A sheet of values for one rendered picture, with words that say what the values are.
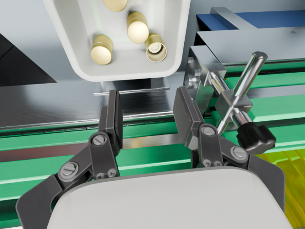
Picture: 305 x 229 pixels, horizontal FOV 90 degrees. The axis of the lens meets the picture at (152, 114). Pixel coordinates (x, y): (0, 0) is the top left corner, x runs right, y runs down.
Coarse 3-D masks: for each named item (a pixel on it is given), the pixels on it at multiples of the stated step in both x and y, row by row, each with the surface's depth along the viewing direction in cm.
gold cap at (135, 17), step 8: (128, 16) 25; (136, 16) 24; (144, 16) 25; (128, 24) 23; (136, 24) 23; (144, 24) 23; (128, 32) 23; (136, 32) 23; (144, 32) 24; (136, 40) 24; (144, 40) 24
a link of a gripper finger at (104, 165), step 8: (96, 136) 10; (104, 136) 10; (96, 144) 9; (104, 144) 9; (96, 152) 9; (104, 152) 9; (112, 152) 9; (96, 160) 8; (104, 160) 8; (112, 160) 8; (96, 168) 8; (104, 168) 8; (112, 168) 8; (96, 176) 8; (104, 176) 8; (112, 176) 8
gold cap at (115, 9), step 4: (104, 0) 20; (108, 0) 20; (112, 0) 20; (116, 0) 20; (120, 0) 20; (124, 0) 20; (104, 4) 20; (108, 4) 20; (112, 4) 20; (116, 4) 20; (120, 4) 21; (124, 4) 21; (108, 8) 21; (112, 8) 21; (116, 8) 21; (120, 8) 21; (124, 8) 21
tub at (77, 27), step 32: (64, 0) 20; (96, 0) 23; (128, 0) 24; (160, 0) 24; (64, 32) 20; (96, 32) 27; (160, 32) 28; (96, 64) 27; (128, 64) 27; (160, 64) 27
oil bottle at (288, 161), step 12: (264, 156) 27; (276, 156) 26; (288, 156) 26; (288, 168) 25; (300, 168) 25; (288, 180) 23; (300, 180) 23; (288, 192) 23; (300, 192) 22; (288, 204) 23; (300, 204) 21; (288, 216) 23; (300, 216) 21; (300, 228) 22
